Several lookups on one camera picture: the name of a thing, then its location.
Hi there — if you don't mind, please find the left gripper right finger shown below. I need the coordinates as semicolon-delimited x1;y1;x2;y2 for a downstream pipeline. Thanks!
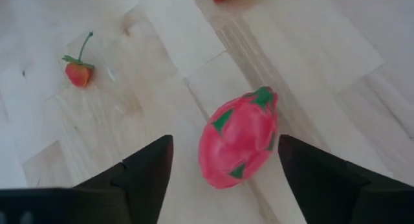
278;135;395;224

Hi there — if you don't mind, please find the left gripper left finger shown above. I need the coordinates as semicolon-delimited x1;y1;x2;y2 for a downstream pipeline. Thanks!
74;135;175;224

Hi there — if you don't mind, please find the red green dragon fruit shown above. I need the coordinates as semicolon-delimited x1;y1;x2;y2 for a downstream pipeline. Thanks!
197;85;279;190

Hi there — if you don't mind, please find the small strawberry with green stem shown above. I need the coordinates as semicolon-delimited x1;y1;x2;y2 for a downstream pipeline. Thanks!
61;31;96;88

